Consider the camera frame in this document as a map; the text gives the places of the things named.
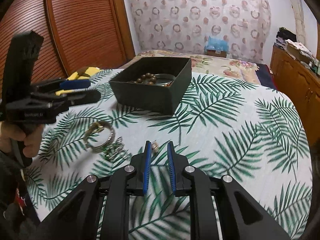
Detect silver hair pins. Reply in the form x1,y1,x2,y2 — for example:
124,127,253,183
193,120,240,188
102,137,131,161

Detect wooden sideboard cabinet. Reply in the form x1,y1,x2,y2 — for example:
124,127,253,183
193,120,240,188
270,46,320,145

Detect navy blue blanket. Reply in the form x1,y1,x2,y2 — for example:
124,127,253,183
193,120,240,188
255,63,277,90

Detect black jewelry box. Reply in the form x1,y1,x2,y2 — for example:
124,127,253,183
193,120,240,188
110,57,191,115

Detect pile of folded clothes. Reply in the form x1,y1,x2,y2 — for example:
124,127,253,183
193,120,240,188
274,27,297,50

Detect yellow plush toy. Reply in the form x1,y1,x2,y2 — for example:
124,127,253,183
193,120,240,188
55,67,102,96

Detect brown wooden bead bracelet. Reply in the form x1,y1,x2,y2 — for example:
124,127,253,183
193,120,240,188
128,72,158,86

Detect circle pattern curtain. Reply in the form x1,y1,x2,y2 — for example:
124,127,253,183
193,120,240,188
128,0,271,63

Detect person's left hand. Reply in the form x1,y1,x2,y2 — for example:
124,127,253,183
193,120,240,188
1,121,44,158

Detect silver bangle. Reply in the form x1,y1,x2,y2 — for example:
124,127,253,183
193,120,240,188
83,121,116,153

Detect palm leaf print cloth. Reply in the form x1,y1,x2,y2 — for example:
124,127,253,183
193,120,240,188
24,70,312,239

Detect blue bag on box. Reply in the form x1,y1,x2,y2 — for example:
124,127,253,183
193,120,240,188
204,36,229,52

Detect cream side curtain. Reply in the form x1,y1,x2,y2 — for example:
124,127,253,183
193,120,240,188
290,0,306,45

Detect brown slatted wardrobe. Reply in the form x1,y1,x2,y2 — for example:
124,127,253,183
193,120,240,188
0,0,136,91

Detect green jade bangle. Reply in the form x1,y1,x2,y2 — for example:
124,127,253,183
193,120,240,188
154,74,176,87

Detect cardboard box with papers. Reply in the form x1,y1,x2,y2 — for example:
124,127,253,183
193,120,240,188
285,39,313,64

